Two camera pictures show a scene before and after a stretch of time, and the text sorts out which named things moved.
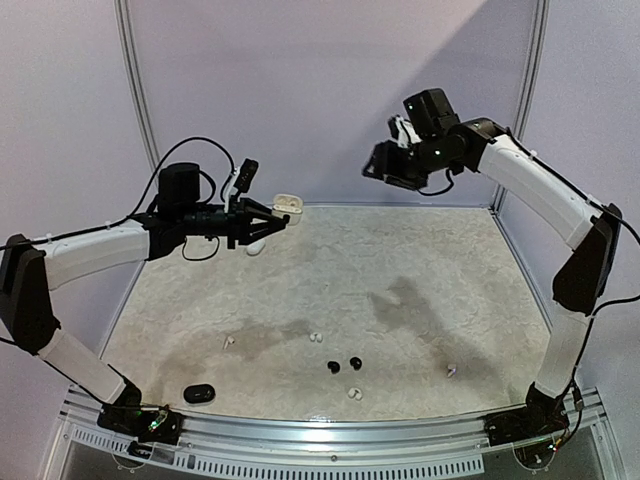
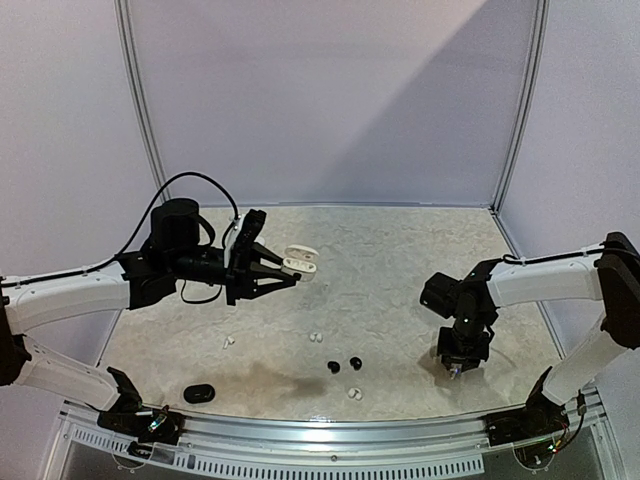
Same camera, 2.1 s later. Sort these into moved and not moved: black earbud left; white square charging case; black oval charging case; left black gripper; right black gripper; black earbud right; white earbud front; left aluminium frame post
Moved: right black gripper; left black gripper; white square charging case
Not moved: black earbud left; left aluminium frame post; black earbud right; black oval charging case; white earbud front
